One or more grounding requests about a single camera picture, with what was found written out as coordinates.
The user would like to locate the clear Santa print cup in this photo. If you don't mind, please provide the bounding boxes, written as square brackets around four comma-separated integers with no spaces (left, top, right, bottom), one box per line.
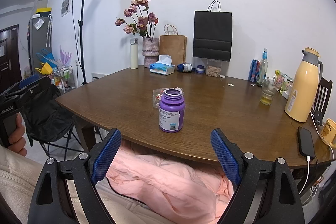
[153,88,185,111]

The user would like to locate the left hand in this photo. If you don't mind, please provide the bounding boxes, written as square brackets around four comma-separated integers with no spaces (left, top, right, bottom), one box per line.
[8,113,27,157]

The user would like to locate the dark brown door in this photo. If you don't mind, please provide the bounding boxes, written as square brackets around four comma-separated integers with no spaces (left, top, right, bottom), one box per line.
[0,25,22,93]

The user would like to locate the grey refrigerator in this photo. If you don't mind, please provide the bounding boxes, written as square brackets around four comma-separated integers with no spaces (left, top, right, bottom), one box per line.
[27,15,52,75]

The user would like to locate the black smartphone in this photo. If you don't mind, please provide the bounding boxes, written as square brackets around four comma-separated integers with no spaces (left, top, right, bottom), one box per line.
[297,127,315,160]

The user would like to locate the yellow mug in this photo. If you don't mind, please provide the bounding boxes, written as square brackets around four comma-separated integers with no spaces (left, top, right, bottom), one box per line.
[322,118,336,149]

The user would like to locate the pink blanket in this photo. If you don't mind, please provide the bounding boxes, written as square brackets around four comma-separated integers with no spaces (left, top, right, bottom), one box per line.
[106,140,234,223]

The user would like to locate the yellow thermos jug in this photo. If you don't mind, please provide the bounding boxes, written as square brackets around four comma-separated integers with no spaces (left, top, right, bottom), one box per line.
[284,47,323,123]

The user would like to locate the light stand pole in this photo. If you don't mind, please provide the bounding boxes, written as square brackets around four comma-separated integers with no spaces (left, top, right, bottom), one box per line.
[79,0,87,85]

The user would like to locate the dark wooden chair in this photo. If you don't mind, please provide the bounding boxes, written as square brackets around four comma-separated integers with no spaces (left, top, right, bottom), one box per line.
[311,77,333,126]

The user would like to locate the glass with yellow liquid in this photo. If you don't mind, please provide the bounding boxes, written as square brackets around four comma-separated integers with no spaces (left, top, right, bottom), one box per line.
[260,77,277,106]

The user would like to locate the snack packets pile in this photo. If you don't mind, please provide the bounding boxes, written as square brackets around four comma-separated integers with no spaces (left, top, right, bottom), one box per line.
[274,70,293,94]

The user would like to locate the white thermos bottle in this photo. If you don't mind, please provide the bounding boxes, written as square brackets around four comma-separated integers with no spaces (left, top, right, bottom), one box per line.
[130,38,138,69]

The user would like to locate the blue drink can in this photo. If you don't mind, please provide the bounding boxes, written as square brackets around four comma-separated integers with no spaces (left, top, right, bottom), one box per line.
[248,59,260,83]

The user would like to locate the pink ceramic vase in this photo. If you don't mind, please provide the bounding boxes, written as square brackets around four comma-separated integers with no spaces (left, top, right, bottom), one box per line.
[142,38,159,68]

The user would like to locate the clear container with grains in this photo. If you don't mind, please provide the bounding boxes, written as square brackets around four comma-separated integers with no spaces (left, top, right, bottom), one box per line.
[206,59,222,77]

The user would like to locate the dried pink flowers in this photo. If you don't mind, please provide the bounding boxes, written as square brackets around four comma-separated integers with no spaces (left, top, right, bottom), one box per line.
[115,0,159,38]

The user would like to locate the blue tissue box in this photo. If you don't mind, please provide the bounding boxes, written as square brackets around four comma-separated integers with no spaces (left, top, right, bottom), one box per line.
[150,55,175,76]

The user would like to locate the small blue white jar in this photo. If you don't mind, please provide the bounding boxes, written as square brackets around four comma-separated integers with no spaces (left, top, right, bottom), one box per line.
[196,65,205,74]

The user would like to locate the blue white bottle lying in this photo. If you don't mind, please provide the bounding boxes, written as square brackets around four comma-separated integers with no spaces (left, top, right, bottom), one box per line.
[177,63,195,73]

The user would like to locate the brown paper bag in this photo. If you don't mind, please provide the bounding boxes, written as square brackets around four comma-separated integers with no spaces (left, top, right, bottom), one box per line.
[159,24,187,65]

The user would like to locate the black paper bag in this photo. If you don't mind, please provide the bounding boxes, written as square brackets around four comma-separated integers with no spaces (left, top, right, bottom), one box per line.
[193,0,233,62]

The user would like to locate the white charging cable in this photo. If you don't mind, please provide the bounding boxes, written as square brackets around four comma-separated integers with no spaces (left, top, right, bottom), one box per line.
[298,110,334,196]

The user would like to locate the wire storage rack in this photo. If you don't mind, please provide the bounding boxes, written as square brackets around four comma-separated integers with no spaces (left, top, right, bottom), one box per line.
[51,65,76,94]

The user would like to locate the wall picture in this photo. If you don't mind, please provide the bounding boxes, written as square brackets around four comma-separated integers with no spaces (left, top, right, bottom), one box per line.
[60,0,70,17]

